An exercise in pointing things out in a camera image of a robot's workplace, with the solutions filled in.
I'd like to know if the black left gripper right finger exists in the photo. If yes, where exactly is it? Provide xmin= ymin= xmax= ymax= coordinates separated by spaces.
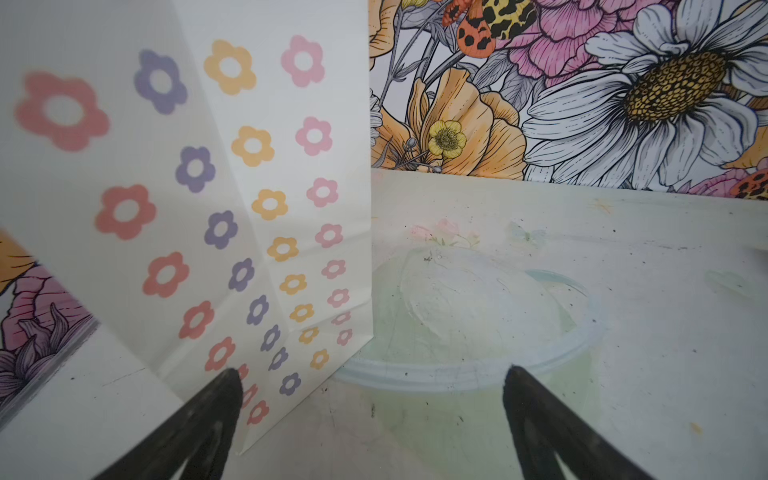
xmin=502 ymin=365 xmax=650 ymax=479

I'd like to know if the white flower-print paper bag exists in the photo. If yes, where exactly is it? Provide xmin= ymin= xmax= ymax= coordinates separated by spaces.
xmin=1 ymin=1 xmax=373 ymax=452

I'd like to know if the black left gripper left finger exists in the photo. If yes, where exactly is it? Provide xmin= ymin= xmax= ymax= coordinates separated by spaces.
xmin=97 ymin=368 xmax=243 ymax=479

